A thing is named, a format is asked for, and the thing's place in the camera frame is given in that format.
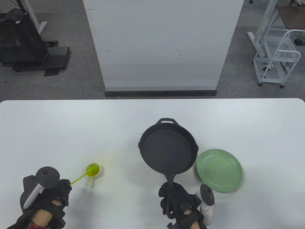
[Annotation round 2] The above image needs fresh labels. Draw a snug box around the white and black left controller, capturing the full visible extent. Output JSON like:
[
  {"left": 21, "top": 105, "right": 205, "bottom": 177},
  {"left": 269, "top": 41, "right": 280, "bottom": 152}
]
[{"left": 23, "top": 167, "right": 60, "bottom": 209}]

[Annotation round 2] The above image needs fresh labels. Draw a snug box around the person's right forearm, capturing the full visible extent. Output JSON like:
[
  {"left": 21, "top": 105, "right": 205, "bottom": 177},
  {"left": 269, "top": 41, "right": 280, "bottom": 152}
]
[{"left": 167, "top": 210, "right": 208, "bottom": 229}]

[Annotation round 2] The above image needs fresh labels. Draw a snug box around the small green cup of oil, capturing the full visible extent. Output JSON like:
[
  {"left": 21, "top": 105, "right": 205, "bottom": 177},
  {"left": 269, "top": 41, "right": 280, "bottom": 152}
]
[{"left": 86, "top": 163, "right": 101, "bottom": 187}]

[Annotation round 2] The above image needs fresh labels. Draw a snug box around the green round plate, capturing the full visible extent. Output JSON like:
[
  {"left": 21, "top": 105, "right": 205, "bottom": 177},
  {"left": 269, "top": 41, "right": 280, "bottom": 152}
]
[{"left": 197, "top": 149, "right": 243, "bottom": 193}]

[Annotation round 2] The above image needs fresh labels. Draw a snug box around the brown tabletop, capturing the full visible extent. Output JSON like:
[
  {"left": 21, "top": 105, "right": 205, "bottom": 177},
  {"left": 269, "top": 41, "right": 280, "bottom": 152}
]
[{"left": 276, "top": 5, "right": 305, "bottom": 30}]

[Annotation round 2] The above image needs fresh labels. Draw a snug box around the green silicone brush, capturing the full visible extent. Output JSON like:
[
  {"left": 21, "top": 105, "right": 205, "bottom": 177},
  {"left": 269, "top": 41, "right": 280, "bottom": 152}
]
[{"left": 69, "top": 166, "right": 97, "bottom": 186}]

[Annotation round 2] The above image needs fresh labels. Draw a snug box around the red wristband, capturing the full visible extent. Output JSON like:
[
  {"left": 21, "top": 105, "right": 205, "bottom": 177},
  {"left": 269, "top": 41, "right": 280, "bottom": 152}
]
[{"left": 27, "top": 221, "right": 46, "bottom": 229}]

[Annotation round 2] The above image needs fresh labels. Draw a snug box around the person's right hand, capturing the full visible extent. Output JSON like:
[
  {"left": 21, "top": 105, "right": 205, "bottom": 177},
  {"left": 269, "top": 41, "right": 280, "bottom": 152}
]
[{"left": 159, "top": 181, "right": 202, "bottom": 219}]

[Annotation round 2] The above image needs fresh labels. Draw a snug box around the black partition base bar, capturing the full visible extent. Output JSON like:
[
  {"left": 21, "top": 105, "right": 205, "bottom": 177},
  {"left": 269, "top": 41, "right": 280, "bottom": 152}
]
[{"left": 105, "top": 90, "right": 217, "bottom": 98}]

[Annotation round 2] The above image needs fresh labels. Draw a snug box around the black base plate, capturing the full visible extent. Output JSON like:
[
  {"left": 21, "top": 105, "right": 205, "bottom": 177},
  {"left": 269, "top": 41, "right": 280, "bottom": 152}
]
[{"left": 12, "top": 47, "right": 71, "bottom": 77}]

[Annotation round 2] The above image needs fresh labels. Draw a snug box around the person's left hand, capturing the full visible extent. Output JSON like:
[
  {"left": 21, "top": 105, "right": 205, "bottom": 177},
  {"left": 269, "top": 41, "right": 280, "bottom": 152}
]
[{"left": 20, "top": 176, "right": 72, "bottom": 215}]

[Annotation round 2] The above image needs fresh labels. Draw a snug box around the white partition board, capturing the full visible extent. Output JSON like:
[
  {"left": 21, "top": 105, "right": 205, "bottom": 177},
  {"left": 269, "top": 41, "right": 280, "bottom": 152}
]
[{"left": 82, "top": 0, "right": 245, "bottom": 92}]

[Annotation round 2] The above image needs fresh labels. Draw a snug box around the black cast iron frying pan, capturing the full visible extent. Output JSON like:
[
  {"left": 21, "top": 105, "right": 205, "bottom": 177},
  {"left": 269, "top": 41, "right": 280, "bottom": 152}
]
[{"left": 138, "top": 118, "right": 199, "bottom": 219}]

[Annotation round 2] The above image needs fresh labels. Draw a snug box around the white and black controller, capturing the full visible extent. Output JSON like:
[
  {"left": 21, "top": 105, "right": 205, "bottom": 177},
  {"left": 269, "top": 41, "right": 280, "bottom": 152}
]
[
  {"left": 23, "top": 167, "right": 60, "bottom": 209},
  {"left": 195, "top": 183, "right": 215, "bottom": 226}
]

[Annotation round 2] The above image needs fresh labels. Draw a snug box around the white desk leg frame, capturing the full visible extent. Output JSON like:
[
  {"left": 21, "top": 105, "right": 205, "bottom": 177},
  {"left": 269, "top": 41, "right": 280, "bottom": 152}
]
[
  {"left": 20, "top": 0, "right": 48, "bottom": 34},
  {"left": 247, "top": 0, "right": 279, "bottom": 57}
]

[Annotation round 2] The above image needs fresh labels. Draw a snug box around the white and black right controller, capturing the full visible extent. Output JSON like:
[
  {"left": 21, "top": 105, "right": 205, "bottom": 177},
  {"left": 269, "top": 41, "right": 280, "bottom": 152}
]
[{"left": 195, "top": 183, "right": 215, "bottom": 226}]

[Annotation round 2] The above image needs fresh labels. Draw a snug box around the white wire trolley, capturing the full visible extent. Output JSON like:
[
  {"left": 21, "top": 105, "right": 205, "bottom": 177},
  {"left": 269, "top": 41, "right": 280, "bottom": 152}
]
[{"left": 253, "top": 29, "right": 301, "bottom": 88}]

